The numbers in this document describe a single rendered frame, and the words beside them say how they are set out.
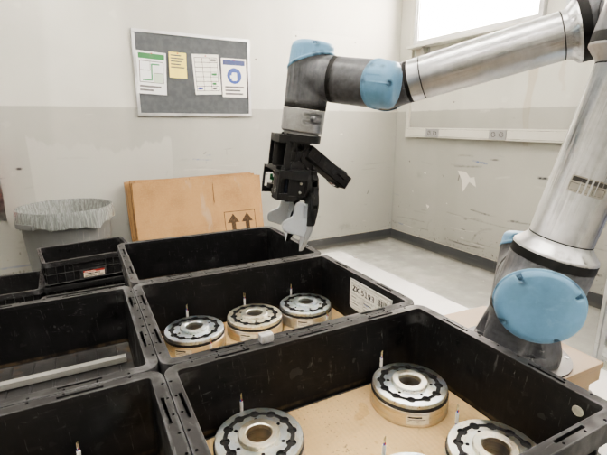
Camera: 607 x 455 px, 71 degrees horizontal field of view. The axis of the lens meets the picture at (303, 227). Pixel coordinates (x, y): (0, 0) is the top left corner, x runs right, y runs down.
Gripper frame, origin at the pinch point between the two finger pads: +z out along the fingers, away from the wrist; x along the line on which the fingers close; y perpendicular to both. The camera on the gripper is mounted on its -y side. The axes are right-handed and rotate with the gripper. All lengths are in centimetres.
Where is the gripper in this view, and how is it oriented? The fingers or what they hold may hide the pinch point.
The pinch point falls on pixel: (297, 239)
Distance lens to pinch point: 82.5
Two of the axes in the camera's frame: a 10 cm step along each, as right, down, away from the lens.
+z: -1.3, 9.6, 2.6
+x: 4.7, 2.9, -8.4
